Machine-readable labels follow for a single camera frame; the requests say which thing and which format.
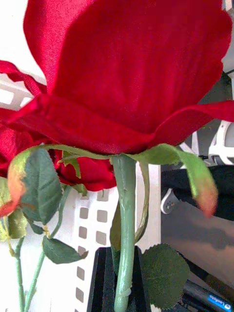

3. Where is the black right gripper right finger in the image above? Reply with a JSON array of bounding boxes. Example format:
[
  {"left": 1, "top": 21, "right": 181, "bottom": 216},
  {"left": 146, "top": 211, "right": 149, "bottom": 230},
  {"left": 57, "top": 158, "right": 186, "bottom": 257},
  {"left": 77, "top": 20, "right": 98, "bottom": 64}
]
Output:
[{"left": 126, "top": 245, "right": 152, "bottom": 312}]

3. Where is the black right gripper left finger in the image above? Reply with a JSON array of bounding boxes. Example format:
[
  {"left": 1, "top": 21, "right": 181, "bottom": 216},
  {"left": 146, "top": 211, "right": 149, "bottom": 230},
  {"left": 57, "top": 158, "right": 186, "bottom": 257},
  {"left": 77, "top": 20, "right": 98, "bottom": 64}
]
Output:
[{"left": 87, "top": 246, "right": 120, "bottom": 312}]

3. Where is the red rose green stem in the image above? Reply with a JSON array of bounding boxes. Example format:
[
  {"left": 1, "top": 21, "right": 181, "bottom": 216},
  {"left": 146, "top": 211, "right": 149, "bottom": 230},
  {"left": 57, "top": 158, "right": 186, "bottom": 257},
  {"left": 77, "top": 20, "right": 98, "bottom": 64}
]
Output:
[
  {"left": 0, "top": 0, "right": 234, "bottom": 312},
  {"left": 0, "top": 123, "right": 117, "bottom": 312}
]

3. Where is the white box with square holes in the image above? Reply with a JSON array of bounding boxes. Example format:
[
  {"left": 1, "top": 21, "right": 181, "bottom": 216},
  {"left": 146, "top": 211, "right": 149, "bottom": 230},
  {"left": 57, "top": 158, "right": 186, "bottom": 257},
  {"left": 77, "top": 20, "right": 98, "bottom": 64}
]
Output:
[{"left": 0, "top": 73, "right": 162, "bottom": 312}]

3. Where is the black device with blue label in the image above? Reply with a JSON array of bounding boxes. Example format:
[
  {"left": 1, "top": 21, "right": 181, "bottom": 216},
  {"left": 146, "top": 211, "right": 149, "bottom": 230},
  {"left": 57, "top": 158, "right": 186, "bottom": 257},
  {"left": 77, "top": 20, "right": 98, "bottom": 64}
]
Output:
[{"left": 181, "top": 280, "right": 234, "bottom": 312}]

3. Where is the white office chair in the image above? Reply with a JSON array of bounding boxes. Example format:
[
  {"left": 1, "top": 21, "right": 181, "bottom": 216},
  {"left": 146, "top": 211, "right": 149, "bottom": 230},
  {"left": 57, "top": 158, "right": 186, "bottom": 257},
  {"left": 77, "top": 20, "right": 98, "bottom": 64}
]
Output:
[{"left": 180, "top": 120, "right": 234, "bottom": 166}]

